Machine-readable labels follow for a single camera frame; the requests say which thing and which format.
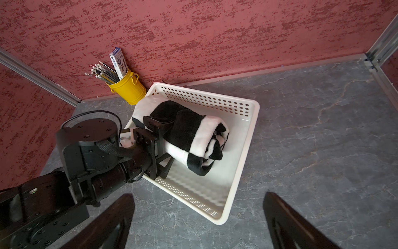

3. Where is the white perforated plastic basket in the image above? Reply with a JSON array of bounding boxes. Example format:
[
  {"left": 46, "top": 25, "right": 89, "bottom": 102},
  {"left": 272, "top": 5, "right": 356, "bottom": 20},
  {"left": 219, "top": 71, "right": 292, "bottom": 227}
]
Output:
[{"left": 122, "top": 83, "right": 260, "bottom": 225}]

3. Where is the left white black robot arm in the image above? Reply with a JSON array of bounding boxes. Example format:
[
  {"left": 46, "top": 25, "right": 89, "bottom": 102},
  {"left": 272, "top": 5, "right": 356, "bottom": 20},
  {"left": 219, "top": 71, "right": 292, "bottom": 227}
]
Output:
[{"left": 1, "top": 116, "right": 174, "bottom": 249}]

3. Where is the aluminium corner post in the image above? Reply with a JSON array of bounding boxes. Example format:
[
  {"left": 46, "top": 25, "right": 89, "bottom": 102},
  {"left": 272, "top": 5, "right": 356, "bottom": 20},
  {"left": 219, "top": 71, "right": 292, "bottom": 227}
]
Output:
[
  {"left": 1, "top": 48, "right": 81, "bottom": 107},
  {"left": 364, "top": 15, "right": 398, "bottom": 110}
]

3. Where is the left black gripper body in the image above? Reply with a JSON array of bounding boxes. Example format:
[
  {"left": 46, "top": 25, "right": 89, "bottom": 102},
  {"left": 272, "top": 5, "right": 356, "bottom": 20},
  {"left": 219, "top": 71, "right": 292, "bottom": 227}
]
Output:
[{"left": 120, "top": 116, "right": 175, "bottom": 181}]

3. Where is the right aluminium corner post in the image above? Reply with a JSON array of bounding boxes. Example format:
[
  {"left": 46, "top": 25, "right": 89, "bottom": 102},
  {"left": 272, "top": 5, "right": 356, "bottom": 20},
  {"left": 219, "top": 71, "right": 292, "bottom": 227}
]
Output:
[{"left": 364, "top": 15, "right": 398, "bottom": 110}]

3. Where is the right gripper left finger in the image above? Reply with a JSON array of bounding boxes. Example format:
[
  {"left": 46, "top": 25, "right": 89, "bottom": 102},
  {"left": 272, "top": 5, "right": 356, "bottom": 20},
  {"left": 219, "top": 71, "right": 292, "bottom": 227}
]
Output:
[{"left": 62, "top": 194, "right": 135, "bottom": 249}]

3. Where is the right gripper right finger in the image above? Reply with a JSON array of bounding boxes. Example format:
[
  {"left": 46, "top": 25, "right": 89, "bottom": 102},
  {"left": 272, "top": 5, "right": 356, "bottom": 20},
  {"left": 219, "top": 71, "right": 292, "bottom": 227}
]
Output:
[{"left": 263, "top": 192, "right": 339, "bottom": 249}]

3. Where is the yellow pencil cup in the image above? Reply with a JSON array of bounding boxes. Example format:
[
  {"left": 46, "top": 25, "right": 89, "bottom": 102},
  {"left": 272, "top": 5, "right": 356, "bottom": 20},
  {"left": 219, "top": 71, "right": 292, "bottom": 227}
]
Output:
[{"left": 108, "top": 69, "right": 147, "bottom": 105}]

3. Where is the left aluminium corner post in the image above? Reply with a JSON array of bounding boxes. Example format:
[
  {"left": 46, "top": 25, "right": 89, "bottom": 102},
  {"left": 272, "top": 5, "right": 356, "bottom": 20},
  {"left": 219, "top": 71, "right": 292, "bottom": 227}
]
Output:
[{"left": 1, "top": 48, "right": 81, "bottom": 107}]

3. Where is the black white checkered pillowcase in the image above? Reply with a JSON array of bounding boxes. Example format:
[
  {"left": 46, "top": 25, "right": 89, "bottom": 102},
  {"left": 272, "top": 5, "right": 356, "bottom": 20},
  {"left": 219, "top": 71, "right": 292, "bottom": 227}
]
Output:
[{"left": 132, "top": 95, "right": 230, "bottom": 176}]

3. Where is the bundle of pencils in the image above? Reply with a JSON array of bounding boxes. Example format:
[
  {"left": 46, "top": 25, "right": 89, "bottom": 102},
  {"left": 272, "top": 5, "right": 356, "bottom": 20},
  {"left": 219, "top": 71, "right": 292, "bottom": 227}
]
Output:
[{"left": 84, "top": 47, "right": 129, "bottom": 85}]

